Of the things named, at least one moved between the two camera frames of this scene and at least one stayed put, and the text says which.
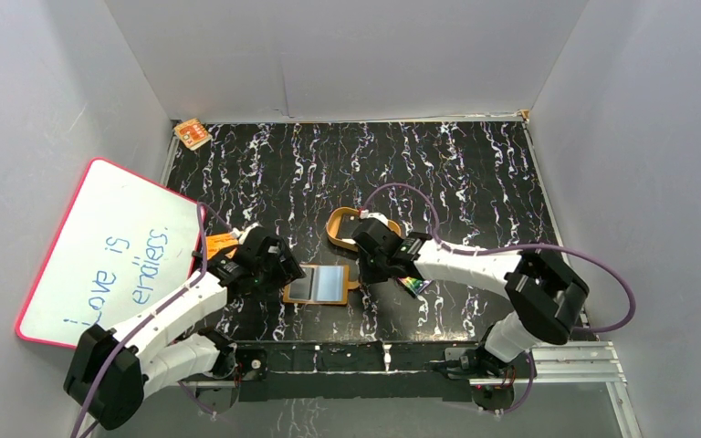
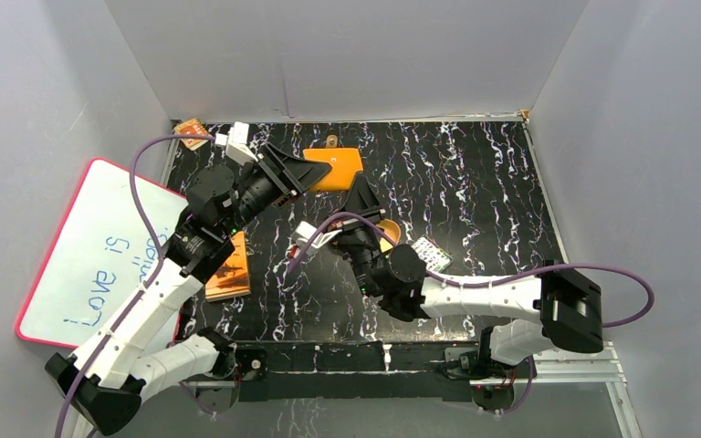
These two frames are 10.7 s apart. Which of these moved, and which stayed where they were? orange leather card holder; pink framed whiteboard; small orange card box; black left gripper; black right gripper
Moved: black right gripper; black left gripper; orange leather card holder
Stayed: small orange card box; pink framed whiteboard
